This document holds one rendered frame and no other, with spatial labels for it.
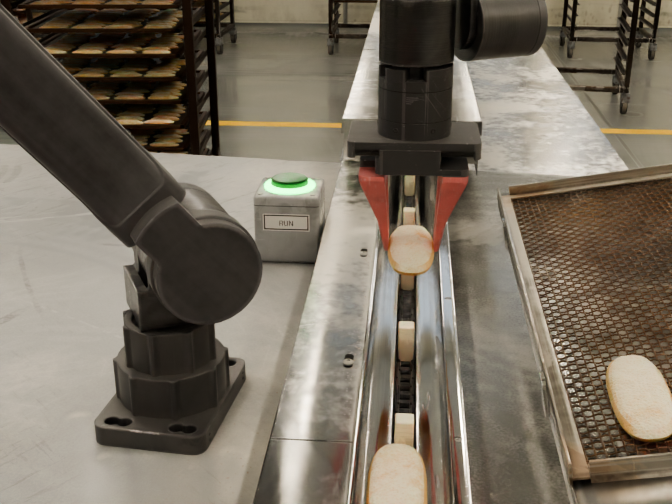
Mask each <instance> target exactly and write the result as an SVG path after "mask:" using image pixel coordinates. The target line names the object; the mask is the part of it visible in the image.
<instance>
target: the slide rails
mask: <svg viewBox="0 0 672 504"><path fill-rule="evenodd" d="M402 193H403V175H388V203H389V238H390V236H391V234H392V233H393V232H394V231H395V230H396V229H397V228H398V227H399V226H401V216H402ZM434 217H435V200H434V181H433V176H416V225H418V226H422V227H424V228H425V229H426V230H427V231H428V232H429V233H430V235H431V236H432V239H434ZM398 283H399V273H397V272H395V271H394V270H393V268H392V267H391V265H390V262H389V259H388V251H385V250H384V248H383V244H382V239H381V236H380V246H379V256H378V266H377V276H376V286H375V296H374V306H373V316H372V326H371V336H370V346H369V356H368V366H367V376H366V386H365V396H364V406H363V416H362V426H361V436H360V446H359V456H358V466H357V476H356V486H355V496H354V504H366V489H367V479H368V472H369V468H370V464H371V461H372V459H373V457H374V455H375V454H376V452H377V451H378V450H379V449H380V448H382V447H383V446H385V445H388V444H391V439H392V417H393V395H394V372H395V350H396V327H397V312H398V311H397V305H398ZM416 451H417V452H418V453H419V454H420V456H421V458H422V460H423V463H424V466H425V470H426V477H427V504H451V496H450V477H449V459H448V440H447V422H446V403H445V385H444V366H443V348H442V329H441V311H440V292H439V274H438V255H437V252H434V259H433V262H432V265H431V267H430V268H429V270H428V271H427V272H425V273H424V274H421V275H417V276H416Z"/></svg>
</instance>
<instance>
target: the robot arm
mask: <svg viewBox="0 0 672 504"><path fill-rule="evenodd" d="M547 27H548V11H547V5H546V1H545V0H380V7H379V61H380V62H379V85H378V121H353V122H352V123H351V127H350V131H349V135H348V139H347V157H348V158H351V159H354V158H355V156H360V168H359V175H358V179H359V183H360V185H361V187H362V189H363V191H364V194H365V196H366V198H367V200H368V202H369V204H370V206H371V208H372V210H373V213H374V215H375V217H376V219H377V222H378V226H379V230H380V235H381V239H382V244H383V248H384V250H385V251H388V245H389V203H388V175H410V176H438V180H437V192H436V204H435V217H434V239H433V245H434V252H437V251H438V250H439V246H440V243H441V239H442V236H443V232H444V229H445V226H446V223H447V220H448V219H449V217H450V215H451V213H452V211H453V210H454V208H455V206H456V204H457V202H458V200H459V199H460V197H461V195H462V193H463V191H464V190H465V188H466V186H467V184H468V177H469V166H468V161H467V157H473V158H474V160H475V161H478V160H480V159H481V150H482V141H481V137H480V133H479V129H478V125H477V123H473V122H452V121H451V113H452V90H453V67H454V54H455V56H456V57H457V58H458V59H460V60H461V61H477V60H488V59H498V58H509V57H520V56H530V55H533V54H535V53H536V52H537V51H538V50H539V49H540V47H541V46H542V44H543V42H544V40H545V37H546V33H547ZM0 128H1V129H2V130H3V131H4V132H5V133H6V134H8V135H9V136H10V137H11V138H12V139H13V140H14V141H15V142H16V143H17V144H18V145H20V146H21V147H22V148H23V149H24V150H25V151H26V152H27V153H28V154H29V155H30V156H32V157H33V158H34V159H35V160H36V161H37V162H38V163H39V164H40V165H41V166H43V167H44V168H45V169H46V170H47V171H48V172H49V173H50V174H51V175H52V176H53V177H55V178H56V179H57V180H58V181H59V182H60V183H61V184H62V185H63V186H64V187H65V188H67V189H68V190H69V191H70V192H71V193H72V194H73V195H74V196H75V197H76V198H77V199H78V200H80V201H81V202H82V203H83V204H84V205H85V206H86V207H87V209H88V210H89V211H90V212H91V213H92V214H93V215H94V216H95V217H96V218H97V219H98V220H99V221H100V222H101V223H102V224H103V225H104V226H105V227H106V228H107V229H108V230H109V231H110V232H111V233H112V234H113V235H114V236H116V237H117V238H118V239H119V240H120V241H121V242H122V243H123V244H124V245H125V246H126V247H128V248H131V247H132V249H133V252H134V261H135V262H134V264H131V265H125V266H123V270H124V280H125V291H126V301H127V304H128V306H129V308H130V309H128V310H124V311H123V321H124V326H123V337H124V347H122V349H121V350H120V351H119V353H118V355H117V356H116V357H115V358H113V368H114V377H115V387H116V394H115V395H114V396H113V397H112V399H111V400H110V401H109V402H108V404H107V405H106V406H105V407H104V409H103V410H102V411H101V412H100V414H99V415H98V416H97V418H96V419H95V421H94V424H95V433H96V441H97V443H99V444H100V445H105V446H113V447H122V448H131V449H139V450H148V451H157V452H165V453H174V454H183V455H199V454H202V453H204V452H205V451H206V450H207V449H208V447H209V445H210V444H211V442H212V440H213V438H214V436H215V435H216V433H217V431H218V429H219V427H220V425H221V424H222V422H223V420H224V418H225V416H226V415H227V413H228V411H229V409H230V407H231V406H232V404H233V402H234V400H235V398H236V397H237V395H238V393H239V391H240V389H241V388H242V386H243V384H244V382H245V380H246V373H245V361H244V360H243V359H241V358H236V357H229V352H228V347H225V346H223V344H222V343H221V342H220V341H219V340H218V339H217V338H215V323H220V322H223V321H225V320H227V319H230V318H232V317H233V316H235V315H236V314H238V313H239V312H241V311H242V310H243V309H244V308H245V307H246V306H247V305H248V304H249V303H250V302H251V300H252V299H253V298H254V296H255V294H256V292H257V290H258V288H259V286H260V283H261V278H262V270H263V266H262V259H261V255H260V252H259V250H258V248H257V245H256V243H255V241H254V239H253V238H252V236H251V235H250V233H249V232H248V231H247V230H246V229H245V228H244V227H243V226H242V225H241V224H240V223H239V222H238V221H237V220H236V219H235V218H233V217H232V216H230V215H229V214H228V213H227V212H226V211H225V209H224V208H223V207H222V206H221V205H220V204H219V203H218V202H217V201H216V200H215V199H214V198H213V197H212V195H211V194H210V193H208V192H207V191H206V190H204V189H203V188H201V187H199V186H197V185H195V184H191V183H186V182H177V181H176V179H175V178H174V177H173V176H172V175H171V174H170V173H169V172H168V171H167V170H166V169H165V168H164V167H163V166H162V165H161V164H160V162H159V161H158V160H157V159H156V158H155V157H154V156H153V155H152V154H151V153H150V152H149V151H147V150H146V149H145V148H144V147H143V146H142V145H141V144H140V143H139V142H138V141H137V140H136V139H135V138H134V136H133V135H132V134H131V132H130V131H127V130H126V129H125V128H124V127H123V126H122V125H121V124H120V123H119V122H118V121H117V120H116V119H115V118H114V117H113V116H112V115H111V114H110V113H109V112H108V111H107V110H106V109H105V108H104V107H103V106H102V105H101V104H100V103H99V102H98V101H97V100H96V99H95V98H94V97H93V96H92V95H91V94H90V93H89V92H88V91H87V90H86V89H85V88H84V87H83V86H82V85H81V84H80V83H79V82H78V81H77V80H76V79H75V78H74V77H73V76H72V75H71V74H70V73H69V72H68V71H67V70H66V69H65V68H64V67H63V66H62V65H61V64H60V63H59V62H58V61H57V60H56V59H55V58H54V57H53V56H52V55H51V54H50V53H49V52H48V51H47V50H46V49H45V48H44V47H43V45H42V44H41V43H40V42H39V41H38V40H37V39H36V38H35V37H34V36H33V35H32V34H31V33H30V32H29V31H28V30H27V29H26V28H25V27H24V26H23V25H22V24H21V23H20V22H19V20H18V18H17V17H14V16H13V15H12V14H11V13H10V12H9V11H8V10H7V9H6V8H5V7H4V6H3V5H2V4H1V3H0Z"/></svg>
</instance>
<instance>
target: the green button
mask: <svg viewBox="0 0 672 504"><path fill-rule="evenodd" d="M271 185H272V186H274V187H277V188H283V189H295V188H301V187H304V186H307V185H308V177H306V176H305V175H304V174H301V173H293V172H287V173H280V174H277V175H275V176H273V177H272V178H271Z"/></svg>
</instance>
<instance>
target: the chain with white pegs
mask: <svg viewBox="0 0 672 504"><path fill-rule="evenodd" d="M412 197H413V204H412ZM404 205H405V207H404ZM403 225H415V176H410V175H405V179H404V204H403ZM402 299H403V308H402ZM400 313H401V318H400ZM414 331H415V323H414V276H407V275H401V279H400V304H399V328H398V353H397V379H396V403H395V428H394V444H406V445H409V446H411V447H413V440H414V414H413V413H414ZM400 362H401V369H400ZM398 367H399V372H398ZM399 388H400V399H399ZM397 395H398V399H397Z"/></svg>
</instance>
